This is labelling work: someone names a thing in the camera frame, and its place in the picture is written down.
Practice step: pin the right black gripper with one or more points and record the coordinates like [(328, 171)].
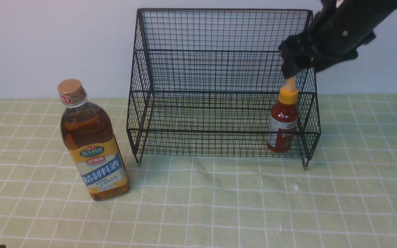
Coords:
[(332, 38)]

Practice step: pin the black wire mesh shelf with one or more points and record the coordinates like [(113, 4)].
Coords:
[(203, 82)]

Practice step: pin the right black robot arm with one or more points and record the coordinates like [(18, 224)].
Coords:
[(381, 8)]

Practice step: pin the red sauce bottle yellow cap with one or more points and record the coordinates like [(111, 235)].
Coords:
[(283, 118)]

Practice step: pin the cooking wine bottle gold cap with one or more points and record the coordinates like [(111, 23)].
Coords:
[(88, 135)]

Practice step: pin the green checkered tablecloth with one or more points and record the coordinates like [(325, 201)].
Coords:
[(346, 199)]

